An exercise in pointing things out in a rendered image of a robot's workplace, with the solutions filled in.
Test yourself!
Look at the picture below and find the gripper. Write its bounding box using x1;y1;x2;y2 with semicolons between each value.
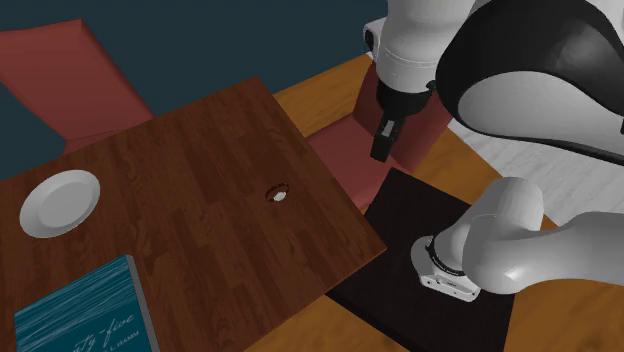
369;79;437;164

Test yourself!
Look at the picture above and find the red chair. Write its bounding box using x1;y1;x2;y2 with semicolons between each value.
305;62;455;214
0;18;156;156

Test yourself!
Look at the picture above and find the dark robot stand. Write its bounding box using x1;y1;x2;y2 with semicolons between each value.
325;167;518;352

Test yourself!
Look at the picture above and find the small brown round cup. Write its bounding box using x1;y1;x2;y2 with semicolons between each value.
264;182;291;204

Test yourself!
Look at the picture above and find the brown wooden table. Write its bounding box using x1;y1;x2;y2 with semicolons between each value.
0;75;388;352

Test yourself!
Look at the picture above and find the white plate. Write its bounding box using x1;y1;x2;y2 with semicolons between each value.
18;168;102;240

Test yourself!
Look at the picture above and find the teal book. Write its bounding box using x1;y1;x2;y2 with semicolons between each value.
13;253;163;352

